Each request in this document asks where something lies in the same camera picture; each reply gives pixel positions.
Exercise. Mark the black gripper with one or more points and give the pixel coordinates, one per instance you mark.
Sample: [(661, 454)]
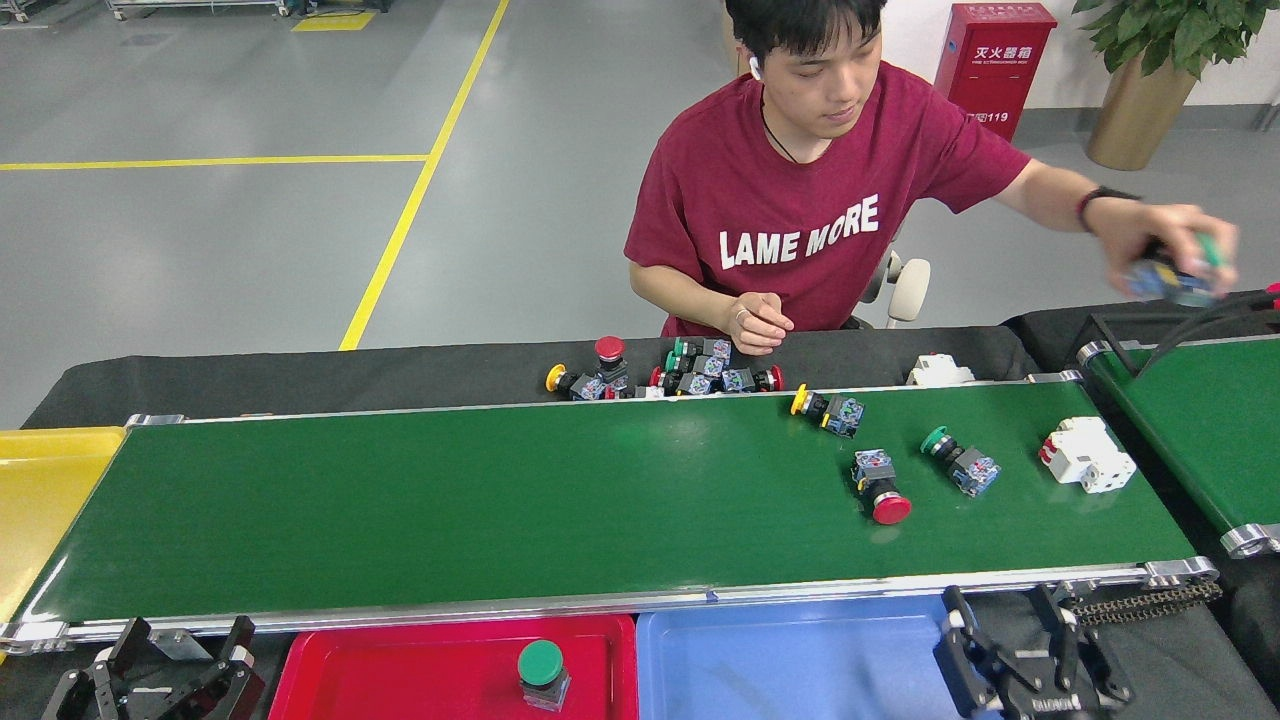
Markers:
[(1060, 710)]

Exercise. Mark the person's left forearm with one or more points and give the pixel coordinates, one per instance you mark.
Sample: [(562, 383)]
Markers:
[(1060, 200)]

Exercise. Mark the metal wheeled cart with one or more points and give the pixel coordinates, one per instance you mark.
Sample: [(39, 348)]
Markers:
[(200, 4)]

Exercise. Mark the person's right forearm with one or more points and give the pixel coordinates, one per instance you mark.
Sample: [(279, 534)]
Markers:
[(680, 300)]

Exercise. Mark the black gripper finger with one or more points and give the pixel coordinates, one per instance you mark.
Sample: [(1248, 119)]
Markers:
[(225, 695), (75, 700)]

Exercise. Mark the green feeder conveyor belt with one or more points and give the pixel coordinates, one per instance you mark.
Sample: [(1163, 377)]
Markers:
[(1200, 440)]

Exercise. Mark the gold plant pot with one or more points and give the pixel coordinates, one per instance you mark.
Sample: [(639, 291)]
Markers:
[(1140, 125)]

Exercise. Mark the blue plastic tray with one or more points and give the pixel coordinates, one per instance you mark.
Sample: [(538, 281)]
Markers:
[(780, 670)]

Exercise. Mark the person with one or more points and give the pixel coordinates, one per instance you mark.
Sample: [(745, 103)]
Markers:
[(800, 180)]

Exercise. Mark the yellow plastic tray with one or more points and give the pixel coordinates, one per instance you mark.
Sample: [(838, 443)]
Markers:
[(40, 510)]

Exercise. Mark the green potted plant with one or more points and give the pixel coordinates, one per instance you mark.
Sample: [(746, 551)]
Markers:
[(1170, 30)]

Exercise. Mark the large black table cloth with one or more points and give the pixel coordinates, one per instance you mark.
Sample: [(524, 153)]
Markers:
[(300, 385)]

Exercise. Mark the yellow push button switch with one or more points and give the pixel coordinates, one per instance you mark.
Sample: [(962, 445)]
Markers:
[(845, 415), (588, 388)]

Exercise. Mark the person's left hand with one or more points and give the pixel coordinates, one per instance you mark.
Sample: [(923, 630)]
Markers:
[(1170, 225)]

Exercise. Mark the red plastic tray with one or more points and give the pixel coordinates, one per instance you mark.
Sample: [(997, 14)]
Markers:
[(400, 680)]

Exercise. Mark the black wristwatch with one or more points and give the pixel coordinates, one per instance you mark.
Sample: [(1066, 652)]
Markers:
[(1100, 193)]

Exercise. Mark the person's right hand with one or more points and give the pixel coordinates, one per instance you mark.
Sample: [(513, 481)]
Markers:
[(757, 322)]

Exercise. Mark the long green conveyor belt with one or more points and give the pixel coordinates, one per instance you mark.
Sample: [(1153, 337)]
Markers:
[(500, 500)]

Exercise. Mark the white circuit breaker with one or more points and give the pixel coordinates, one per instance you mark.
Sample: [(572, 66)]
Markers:
[(1085, 455), (940, 372)]

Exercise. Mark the grey office chair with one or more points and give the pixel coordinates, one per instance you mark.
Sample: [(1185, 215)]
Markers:
[(908, 290)]

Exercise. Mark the red fire extinguisher cabinet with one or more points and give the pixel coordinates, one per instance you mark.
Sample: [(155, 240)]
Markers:
[(990, 70)]

